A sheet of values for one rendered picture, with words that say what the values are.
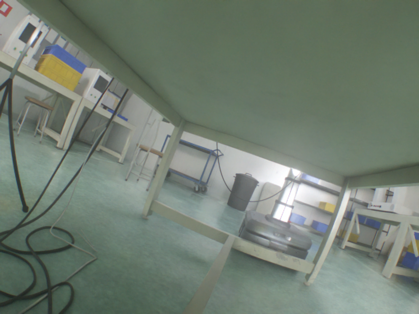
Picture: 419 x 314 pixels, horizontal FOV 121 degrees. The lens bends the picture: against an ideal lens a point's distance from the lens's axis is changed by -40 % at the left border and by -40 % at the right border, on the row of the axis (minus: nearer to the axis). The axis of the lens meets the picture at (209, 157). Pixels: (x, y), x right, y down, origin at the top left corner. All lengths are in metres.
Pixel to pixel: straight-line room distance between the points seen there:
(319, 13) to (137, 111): 5.29
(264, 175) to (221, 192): 0.97
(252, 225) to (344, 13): 1.28
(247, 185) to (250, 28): 3.38
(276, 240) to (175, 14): 1.36
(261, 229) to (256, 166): 2.90
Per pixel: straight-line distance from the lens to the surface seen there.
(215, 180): 4.24
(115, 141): 5.60
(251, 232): 1.40
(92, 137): 5.01
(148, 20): 0.50
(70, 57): 2.89
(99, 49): 0.72
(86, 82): 3.32
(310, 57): 0.41
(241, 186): 3.64
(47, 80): 2.56
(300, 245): 1.47
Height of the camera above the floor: 0.46
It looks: 4 degrees up
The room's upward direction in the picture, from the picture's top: 21 degrees clockwise
